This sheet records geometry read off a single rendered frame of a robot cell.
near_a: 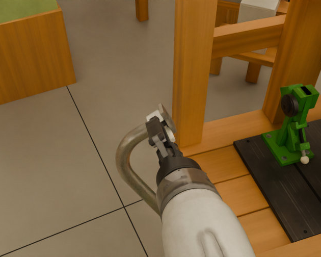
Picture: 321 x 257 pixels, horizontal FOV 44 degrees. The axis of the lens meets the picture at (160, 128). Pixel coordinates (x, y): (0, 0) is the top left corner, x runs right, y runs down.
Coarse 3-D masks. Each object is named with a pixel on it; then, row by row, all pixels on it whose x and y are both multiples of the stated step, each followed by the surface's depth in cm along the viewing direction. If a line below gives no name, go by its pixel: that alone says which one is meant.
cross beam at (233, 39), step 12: (240, 24) 131; (252, 24) 131; (264, 24) 131; (276, 24) 131; (216, 36) 127; (228, 36) 128; (240, 36) 130; (252, 36) 131; (264, 36) 133; (276, 36) 135; (216, 48) 130; (228, 48) 132; (240, 48) 134; (252, 48) 135
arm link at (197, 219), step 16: (192, 192) 53; (208, 192) 53; (176, 208) 50; (192, 208) 49; (208, 208) 49; (224, 208) 50; (176, 224) 48; (192, 224) 47; (208, 224) 46; (224, 224) 46; (240, 224) 49; (176, 240) 47; (192, 240) 45; (208, 240) 45; (224, 240) 44; (240, 240) 45; (176, 256) 45; (192, 256) 44; (208, 256) 43; (224, 256) 43; (240, 256) 43
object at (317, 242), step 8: (304, 240) 119; (312, 240) 119; (320, 240) 119; (280, 248) 118; (288, 248) 118; (296, 248) 118; (304, 248) 118; (312, 248) 118; (320, 248) 118; (256, 256) 116; (264, 256) 116; (272, 256) 116; (280, 256) 116; (288, 256) 116; (296, 256) 116; (304, 256) 116; (312, 256) 116; (320, 256) 116
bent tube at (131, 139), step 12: (168, 120) 78; (132, 132) 80; (144, 132) 79; (120, 144) 81; (132, 144) 81; (120, 156) 82; (120, 168) 83; (132, 180) 85; (144, 192) 87; (156, 204) 90
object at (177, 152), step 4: (164, 120) 73; (164, 124) 74; (164, 128) 72; (164, 132) 71; (168, 136) 71; (168, 140) 69; (164, 144) 68; (168, 144) 68; (172, 144) 67; (172, 148) 68; (176, 148) 67; (156, 152) 68; (176, 152) 66; (176, 156) 65; (180, 156) 65; (160, 160) 66; (160, 164) 65
